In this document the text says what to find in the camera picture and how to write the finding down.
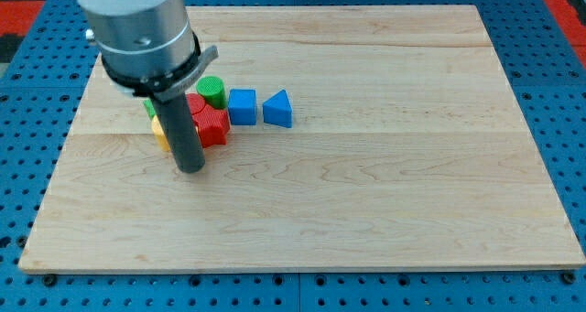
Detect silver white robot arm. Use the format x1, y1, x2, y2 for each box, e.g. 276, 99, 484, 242
77, 0, 201, 96

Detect blue triangle block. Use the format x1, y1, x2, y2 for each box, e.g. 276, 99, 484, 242
262, 90, 293, 128

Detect blue cube block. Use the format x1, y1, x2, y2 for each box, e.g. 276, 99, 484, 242
228, 89, 257, 125

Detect light wooden board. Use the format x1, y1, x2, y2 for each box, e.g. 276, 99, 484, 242
19, 5, 585, 274

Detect red star block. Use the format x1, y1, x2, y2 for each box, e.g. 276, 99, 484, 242
191, 105, 230, 148

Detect green cylinder block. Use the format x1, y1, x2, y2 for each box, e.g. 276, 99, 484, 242
196, 76, 227, 110

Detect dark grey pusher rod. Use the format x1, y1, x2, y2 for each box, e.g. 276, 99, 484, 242
150, 94, 205, 173

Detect yellow block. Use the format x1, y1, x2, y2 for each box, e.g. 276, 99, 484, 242
151, 115, 170, 152

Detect green block behind rod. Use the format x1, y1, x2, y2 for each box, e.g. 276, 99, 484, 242
142, 99, 157, 120

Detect black clamp ring with lever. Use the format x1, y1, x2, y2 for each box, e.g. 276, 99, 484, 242
100, 32, 220, 104

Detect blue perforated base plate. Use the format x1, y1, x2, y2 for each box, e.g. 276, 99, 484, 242
1, 0, 585, 311

